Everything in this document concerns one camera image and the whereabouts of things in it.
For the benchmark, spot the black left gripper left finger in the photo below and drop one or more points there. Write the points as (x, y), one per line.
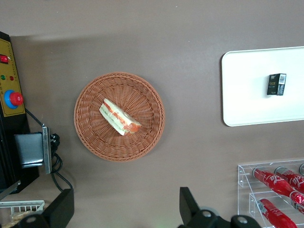
(62, 209)

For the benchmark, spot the black appliance with yellow panel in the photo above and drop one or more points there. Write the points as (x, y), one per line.
(7, 142)

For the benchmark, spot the red rocker switch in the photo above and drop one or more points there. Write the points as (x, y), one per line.
(4, 59)

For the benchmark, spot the small black carton with barcode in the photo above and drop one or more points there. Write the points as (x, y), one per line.
(276, 84)

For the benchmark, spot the clear acrylic bottle rack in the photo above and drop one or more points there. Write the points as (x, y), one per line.
(242, 177)

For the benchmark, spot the grey metal bar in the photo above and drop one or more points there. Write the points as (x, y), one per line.
(9, 190)

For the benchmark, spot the cream rectangular plastic tray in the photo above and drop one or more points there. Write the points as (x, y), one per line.
(244, 95)

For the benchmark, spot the grey metal box with plate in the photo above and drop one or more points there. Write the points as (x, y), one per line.
(29, 149)

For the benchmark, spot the clear bag of brown snacks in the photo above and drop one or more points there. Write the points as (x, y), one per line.
(22, 215)

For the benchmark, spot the red emergency stop button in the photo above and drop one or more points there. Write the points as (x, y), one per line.
(14, 99)

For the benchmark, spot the triangle sandwich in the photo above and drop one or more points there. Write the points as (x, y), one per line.
(118, 117)

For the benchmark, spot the round brown wicker basket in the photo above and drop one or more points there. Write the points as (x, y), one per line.
(142, 95)

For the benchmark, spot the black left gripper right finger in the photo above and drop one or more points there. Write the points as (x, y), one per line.
(188, 209)

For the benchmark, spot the green indicator lamp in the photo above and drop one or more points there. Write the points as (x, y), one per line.
(3, 77)

